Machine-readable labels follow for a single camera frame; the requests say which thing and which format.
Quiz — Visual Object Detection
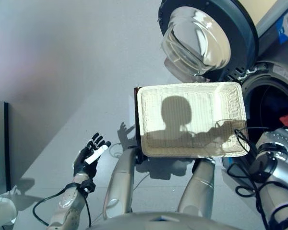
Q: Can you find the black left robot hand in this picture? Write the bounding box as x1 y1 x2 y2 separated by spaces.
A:
73 132 112 179

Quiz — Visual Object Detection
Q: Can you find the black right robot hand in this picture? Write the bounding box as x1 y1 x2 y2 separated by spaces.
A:
256 126 288 155

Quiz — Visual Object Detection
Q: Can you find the grey washing machine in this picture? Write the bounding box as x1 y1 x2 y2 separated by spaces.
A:
220 0 288 173

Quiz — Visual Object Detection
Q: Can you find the white rounded machine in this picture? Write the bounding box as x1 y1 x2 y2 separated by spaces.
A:
0 197 17 230

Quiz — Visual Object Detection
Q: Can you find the silver left robot leg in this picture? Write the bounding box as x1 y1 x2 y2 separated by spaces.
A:
103 147 141 220

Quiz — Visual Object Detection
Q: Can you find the silver robot leg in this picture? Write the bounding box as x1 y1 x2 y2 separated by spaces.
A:
103 147 141 220
177 158 216 219

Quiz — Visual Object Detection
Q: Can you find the white wicker basket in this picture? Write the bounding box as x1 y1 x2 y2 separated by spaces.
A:
136 81 251 158

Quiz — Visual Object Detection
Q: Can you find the silver right robot leg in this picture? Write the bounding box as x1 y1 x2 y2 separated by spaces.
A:
177 158 216 219

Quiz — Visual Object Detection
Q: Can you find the grey robot torso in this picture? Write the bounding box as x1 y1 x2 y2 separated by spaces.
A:
91 210 236 230

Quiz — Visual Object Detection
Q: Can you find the blue energy label sticker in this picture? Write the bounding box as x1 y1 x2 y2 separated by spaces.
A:
276 9 288 45

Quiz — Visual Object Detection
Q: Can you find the round glass washer door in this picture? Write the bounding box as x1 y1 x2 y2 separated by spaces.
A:
157 0 259 81

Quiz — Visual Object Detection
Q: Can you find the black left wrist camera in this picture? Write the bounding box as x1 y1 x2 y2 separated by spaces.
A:
80 181 96 194

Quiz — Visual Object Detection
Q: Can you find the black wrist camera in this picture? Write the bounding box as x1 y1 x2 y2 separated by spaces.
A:
251 150 278 184
80 181 96 194

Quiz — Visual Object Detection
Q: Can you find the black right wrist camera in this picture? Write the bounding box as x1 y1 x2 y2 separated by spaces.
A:
251 150 278 184

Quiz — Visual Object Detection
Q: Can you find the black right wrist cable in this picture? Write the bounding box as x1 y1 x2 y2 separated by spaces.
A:
227 119 288 230

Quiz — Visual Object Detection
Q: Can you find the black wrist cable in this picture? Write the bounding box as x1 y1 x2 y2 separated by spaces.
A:
227 119 288 230
33 183 92 228

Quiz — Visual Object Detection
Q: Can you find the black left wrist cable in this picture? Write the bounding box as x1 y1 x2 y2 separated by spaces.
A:
33 183 92 228

